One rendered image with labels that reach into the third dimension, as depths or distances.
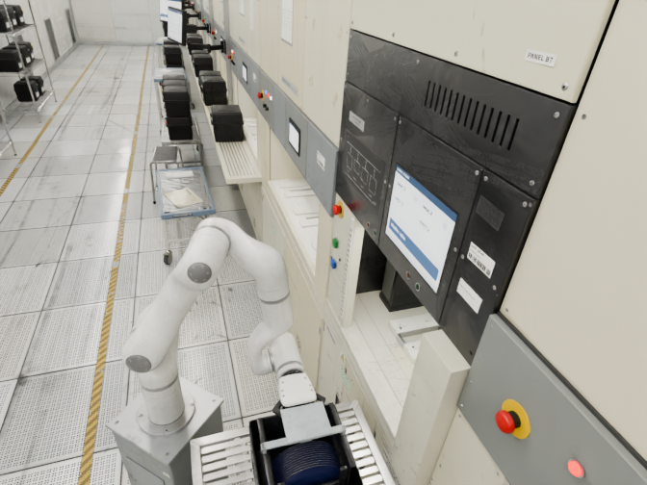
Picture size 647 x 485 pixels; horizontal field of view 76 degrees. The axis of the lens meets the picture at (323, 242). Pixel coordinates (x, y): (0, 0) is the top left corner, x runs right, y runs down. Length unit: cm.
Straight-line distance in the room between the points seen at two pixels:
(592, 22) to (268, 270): 82
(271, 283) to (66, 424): 185
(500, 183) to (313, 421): 77
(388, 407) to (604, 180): 107
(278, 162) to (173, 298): 190
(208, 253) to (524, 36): 78
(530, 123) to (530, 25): 15
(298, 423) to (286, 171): 210
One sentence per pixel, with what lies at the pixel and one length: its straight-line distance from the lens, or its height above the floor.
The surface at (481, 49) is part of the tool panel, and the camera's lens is 88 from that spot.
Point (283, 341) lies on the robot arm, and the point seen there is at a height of 110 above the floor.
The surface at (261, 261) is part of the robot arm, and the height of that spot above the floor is 145.
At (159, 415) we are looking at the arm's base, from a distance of 159.
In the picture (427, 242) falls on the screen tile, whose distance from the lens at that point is 103.
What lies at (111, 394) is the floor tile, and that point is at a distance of 280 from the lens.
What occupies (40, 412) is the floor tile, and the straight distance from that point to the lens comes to 287.
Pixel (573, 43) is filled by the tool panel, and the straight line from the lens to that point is 73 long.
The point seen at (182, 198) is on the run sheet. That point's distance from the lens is 365.
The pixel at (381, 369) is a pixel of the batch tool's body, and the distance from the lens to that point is 163.
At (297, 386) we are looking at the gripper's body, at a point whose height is 108.
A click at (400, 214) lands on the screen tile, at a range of 113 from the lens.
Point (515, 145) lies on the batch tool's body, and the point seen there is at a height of 186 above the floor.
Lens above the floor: 208
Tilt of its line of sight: 33 degrees down
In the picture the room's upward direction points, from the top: 4 degrees clockwise
